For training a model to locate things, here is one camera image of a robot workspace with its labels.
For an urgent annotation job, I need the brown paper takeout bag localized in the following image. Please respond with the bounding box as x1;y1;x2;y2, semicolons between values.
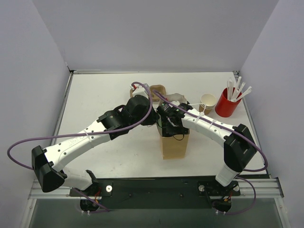
158;93;192;160

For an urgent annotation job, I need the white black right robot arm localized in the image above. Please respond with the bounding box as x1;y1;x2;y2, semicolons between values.
156;102;257;187

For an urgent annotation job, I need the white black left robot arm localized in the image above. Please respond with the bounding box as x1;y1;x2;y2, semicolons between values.
31;95;158;196

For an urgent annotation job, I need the brown pulp cup carrier stack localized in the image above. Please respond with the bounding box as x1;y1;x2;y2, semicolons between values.
144;84;166;102

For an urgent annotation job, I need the brown paper cup stack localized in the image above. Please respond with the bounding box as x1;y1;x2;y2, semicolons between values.
199;94;217;115

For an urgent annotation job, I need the red ribbed straw cup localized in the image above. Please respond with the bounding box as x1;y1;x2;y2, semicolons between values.
215;88;241;117

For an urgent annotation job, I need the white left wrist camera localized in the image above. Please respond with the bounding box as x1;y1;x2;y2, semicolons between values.
130;85;149;98

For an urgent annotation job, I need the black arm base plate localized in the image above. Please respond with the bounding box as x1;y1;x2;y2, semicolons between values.
83;176;240;210

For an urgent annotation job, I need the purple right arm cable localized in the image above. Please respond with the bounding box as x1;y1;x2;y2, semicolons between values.
152;89;269;216

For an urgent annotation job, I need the aluminium front rail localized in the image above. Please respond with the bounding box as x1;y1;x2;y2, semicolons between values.
28;177;285;200

